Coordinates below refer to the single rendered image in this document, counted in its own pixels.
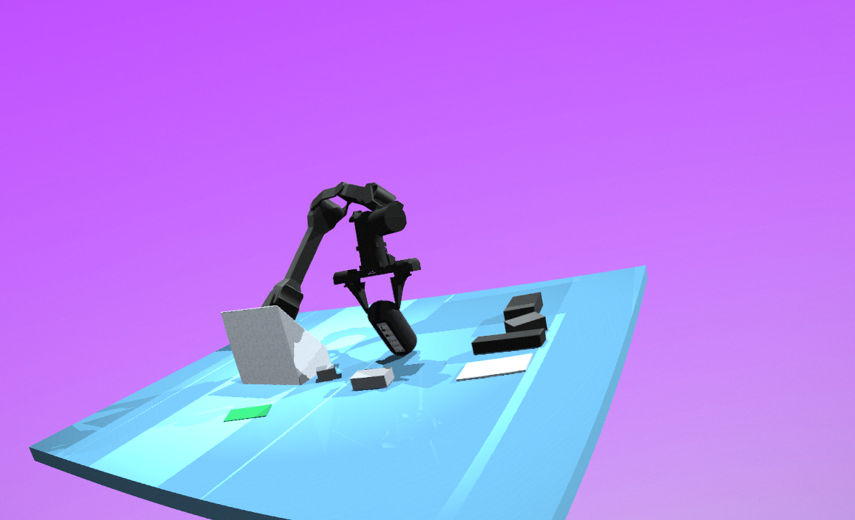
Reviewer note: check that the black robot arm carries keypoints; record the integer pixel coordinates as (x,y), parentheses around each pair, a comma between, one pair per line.
(387,217)

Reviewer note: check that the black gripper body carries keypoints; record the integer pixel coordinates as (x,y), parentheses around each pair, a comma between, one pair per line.
(373,255)

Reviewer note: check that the flat green rectangular plate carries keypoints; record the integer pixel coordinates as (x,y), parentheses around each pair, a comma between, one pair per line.
(248,413)

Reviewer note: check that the dark grey controller unit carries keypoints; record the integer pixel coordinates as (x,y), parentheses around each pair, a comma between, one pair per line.
(392,327)

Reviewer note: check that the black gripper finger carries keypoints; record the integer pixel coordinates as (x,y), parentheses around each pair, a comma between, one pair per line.
(397,285)
(358,290)

